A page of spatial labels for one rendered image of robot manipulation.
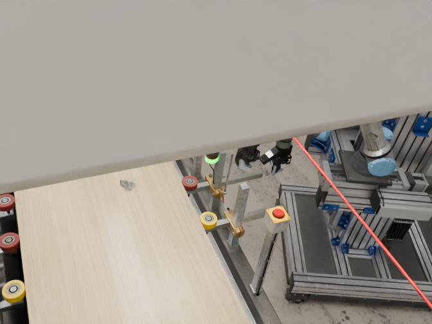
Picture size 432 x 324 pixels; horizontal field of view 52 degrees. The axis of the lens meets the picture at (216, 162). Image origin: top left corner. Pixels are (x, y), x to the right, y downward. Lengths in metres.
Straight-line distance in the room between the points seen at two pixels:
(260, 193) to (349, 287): 1.06
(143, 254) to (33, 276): 0.43
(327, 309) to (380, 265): 0.43
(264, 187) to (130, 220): 1.72
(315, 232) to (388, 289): 0.56
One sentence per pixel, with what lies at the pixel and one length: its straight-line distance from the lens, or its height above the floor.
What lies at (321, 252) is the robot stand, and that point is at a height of 0.21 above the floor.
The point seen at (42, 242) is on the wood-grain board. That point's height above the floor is 0.90.
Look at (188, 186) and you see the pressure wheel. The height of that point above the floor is 0.91.
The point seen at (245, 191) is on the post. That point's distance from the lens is 1.89.
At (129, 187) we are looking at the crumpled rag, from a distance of 2.13.
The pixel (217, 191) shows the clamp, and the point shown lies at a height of 0.87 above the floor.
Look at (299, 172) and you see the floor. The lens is 3.74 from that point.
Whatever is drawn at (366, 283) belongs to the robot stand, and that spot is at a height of 0.23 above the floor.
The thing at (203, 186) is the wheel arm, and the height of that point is 0.86.
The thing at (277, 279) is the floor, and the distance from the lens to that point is 3.00.
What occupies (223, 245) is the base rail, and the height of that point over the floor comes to 0.69.
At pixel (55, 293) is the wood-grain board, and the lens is 1.83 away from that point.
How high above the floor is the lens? 2.44
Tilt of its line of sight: 42 degrees down
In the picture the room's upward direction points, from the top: 8 degrees clockwise
